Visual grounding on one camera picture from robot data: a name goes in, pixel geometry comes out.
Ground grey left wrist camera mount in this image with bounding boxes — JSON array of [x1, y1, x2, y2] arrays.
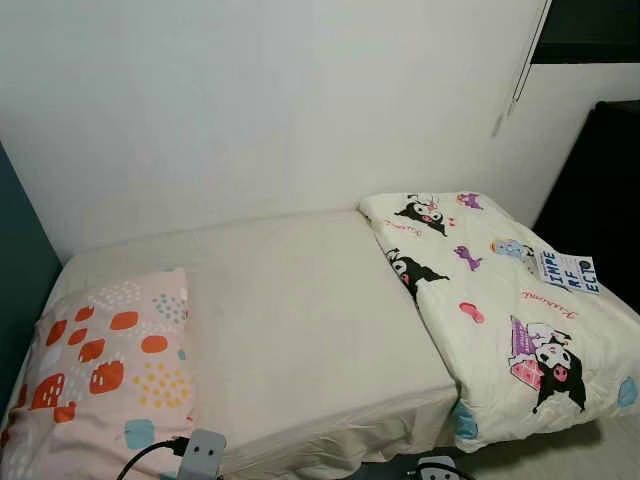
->
[[180, 429, 228, 480]]

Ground bed with cream sheet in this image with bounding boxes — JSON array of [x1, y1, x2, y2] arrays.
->
[[5, 208, 640, 480]]

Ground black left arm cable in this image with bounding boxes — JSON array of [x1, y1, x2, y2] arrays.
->
[[118, 437, 191, 480]]

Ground window blind pull cord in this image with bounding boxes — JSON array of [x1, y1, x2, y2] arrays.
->
[[508, 0, 553, 107]]

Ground teal upholstered headboard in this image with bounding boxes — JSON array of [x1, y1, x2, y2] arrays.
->
[[0, 140, 63, 401]]

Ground pink patterned pillow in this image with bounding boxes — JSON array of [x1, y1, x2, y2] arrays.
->
[[0, 267, 199, 480]]

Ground white book blue letters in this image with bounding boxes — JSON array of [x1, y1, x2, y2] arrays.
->
[[537, 248, 602, 296]]

